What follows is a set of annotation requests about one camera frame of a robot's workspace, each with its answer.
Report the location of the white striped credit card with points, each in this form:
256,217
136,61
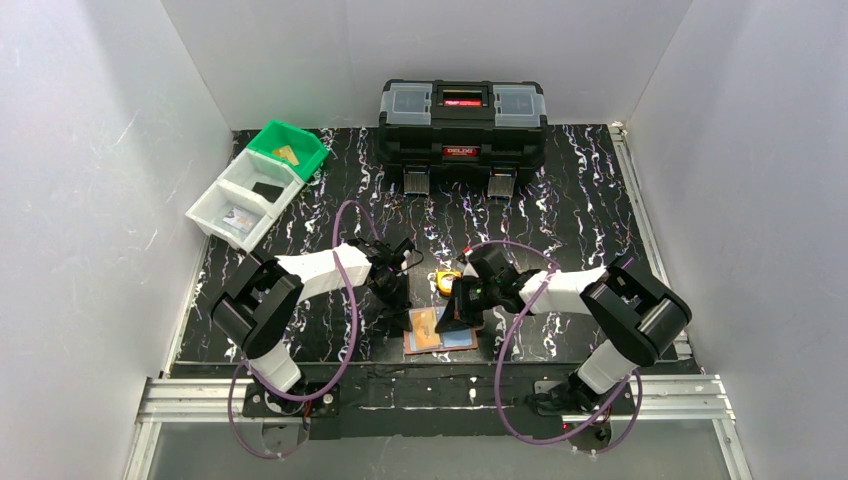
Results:
241,219

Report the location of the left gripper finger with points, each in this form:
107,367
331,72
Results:
399,314
387,321

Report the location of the yellow tape measure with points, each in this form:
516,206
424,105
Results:
445,280

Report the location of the aluminium frame rail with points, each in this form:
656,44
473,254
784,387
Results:
403,404

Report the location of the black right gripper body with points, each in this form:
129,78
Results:
466,307

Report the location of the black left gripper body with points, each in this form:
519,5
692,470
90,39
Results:
390,288

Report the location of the pink leather card holder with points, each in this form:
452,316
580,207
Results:
461,340

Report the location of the orange credit card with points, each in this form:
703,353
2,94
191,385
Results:
286,154
423,336

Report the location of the black toolbox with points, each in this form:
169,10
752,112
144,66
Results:
488,133

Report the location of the white bin near green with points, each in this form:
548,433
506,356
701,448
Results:
273,181

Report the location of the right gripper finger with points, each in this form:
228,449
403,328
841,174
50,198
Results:
455,315
472,314

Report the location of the green plastic bin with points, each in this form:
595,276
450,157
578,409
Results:
300,150

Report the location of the white bin front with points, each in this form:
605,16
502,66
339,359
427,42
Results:
208,210

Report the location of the black credit card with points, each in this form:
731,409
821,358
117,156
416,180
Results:
269,192

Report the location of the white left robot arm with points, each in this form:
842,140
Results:
256,303

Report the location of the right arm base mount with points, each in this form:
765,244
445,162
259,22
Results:
572,397

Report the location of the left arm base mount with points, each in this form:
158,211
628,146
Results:
291,401

